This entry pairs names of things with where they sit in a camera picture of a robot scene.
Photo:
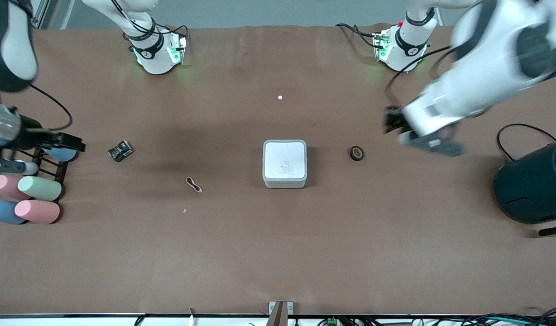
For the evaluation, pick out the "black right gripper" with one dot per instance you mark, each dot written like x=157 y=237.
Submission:
x=32 y=137

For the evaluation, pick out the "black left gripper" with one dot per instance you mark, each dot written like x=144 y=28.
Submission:
x=392 y=119

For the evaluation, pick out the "black snack wrapper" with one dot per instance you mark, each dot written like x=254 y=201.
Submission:
x=121 y=151

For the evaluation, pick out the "black tape roll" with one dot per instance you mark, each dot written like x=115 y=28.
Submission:
x=351 y=153

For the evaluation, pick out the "white square trash bin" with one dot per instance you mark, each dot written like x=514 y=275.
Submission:
x=285 y=163

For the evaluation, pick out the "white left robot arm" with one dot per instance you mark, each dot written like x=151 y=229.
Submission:
x=486 y=54

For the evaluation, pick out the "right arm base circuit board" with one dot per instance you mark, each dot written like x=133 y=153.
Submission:
x=176 y=50

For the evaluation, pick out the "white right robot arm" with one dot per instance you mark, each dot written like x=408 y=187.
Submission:
x=15 y=40

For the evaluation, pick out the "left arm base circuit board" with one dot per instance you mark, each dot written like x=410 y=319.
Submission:
x=381 y=45

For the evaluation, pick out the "blue cup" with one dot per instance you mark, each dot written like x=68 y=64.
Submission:
x=63 y=155
x=2 y=212

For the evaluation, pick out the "black cup rack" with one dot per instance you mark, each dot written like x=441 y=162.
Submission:
x=56 y=174

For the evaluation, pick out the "green cup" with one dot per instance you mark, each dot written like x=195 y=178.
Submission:
x=40 y=188

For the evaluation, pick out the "pink cup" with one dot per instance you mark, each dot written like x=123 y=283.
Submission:
x=4 y=184
x=38 y=211

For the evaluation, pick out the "dark teal cylindrical appliance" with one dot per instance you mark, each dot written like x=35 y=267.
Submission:
x=531 y=185

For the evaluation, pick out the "aluminium frame post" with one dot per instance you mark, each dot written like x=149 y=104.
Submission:
x=42 y=11

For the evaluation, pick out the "metal table edge bracket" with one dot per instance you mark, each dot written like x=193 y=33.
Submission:
x=273 y=308

